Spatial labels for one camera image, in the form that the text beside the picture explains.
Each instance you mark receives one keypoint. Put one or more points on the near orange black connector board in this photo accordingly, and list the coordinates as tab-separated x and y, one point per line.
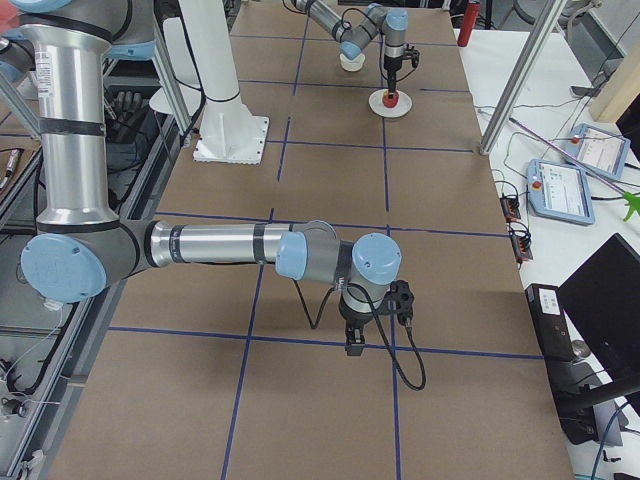
520	238

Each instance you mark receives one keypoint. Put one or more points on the far blue teach pendant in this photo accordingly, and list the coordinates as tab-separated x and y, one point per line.
600	149

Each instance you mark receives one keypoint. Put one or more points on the far orange black connector board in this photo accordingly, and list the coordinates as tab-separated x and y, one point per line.
510	203

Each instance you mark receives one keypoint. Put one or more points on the black monitor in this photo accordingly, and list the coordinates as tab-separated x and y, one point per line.
601	299

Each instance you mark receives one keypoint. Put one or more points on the red yellow apple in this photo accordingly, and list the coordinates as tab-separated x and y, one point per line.
390	99

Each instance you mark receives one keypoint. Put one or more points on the orange black connector board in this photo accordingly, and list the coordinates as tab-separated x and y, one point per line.
520	238
510	203

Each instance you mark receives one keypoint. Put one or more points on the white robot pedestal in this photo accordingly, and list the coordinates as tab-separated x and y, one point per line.
229	132

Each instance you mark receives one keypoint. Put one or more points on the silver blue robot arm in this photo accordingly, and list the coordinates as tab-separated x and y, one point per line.
82	246
378	20

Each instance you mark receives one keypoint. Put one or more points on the white bowl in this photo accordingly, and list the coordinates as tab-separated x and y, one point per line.
352	65

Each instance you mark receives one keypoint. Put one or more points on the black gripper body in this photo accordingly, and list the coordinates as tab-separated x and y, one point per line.
392	66
353	321

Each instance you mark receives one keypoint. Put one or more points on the red cylinder bottle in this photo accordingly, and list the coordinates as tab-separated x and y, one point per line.
469	21

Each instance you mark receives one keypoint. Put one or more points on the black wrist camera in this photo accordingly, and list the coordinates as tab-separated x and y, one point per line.
401	301
412	55

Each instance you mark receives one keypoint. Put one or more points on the black box device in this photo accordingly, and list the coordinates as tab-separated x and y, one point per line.
550	325

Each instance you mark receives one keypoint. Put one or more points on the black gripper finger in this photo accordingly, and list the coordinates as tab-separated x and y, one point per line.
391	86
354	341

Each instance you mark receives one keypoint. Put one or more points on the blue teach pendant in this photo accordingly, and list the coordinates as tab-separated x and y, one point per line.
600	149
559	191

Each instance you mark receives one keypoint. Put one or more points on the aluminium frame post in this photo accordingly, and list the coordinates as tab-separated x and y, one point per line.
530	53

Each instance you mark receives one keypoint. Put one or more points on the white plate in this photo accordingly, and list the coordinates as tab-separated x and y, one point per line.
402	108

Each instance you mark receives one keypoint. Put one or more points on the reacher grabber stick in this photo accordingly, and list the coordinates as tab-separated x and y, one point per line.
632	200

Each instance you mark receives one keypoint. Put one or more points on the near blue teach pendant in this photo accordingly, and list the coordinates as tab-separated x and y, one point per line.
559	191

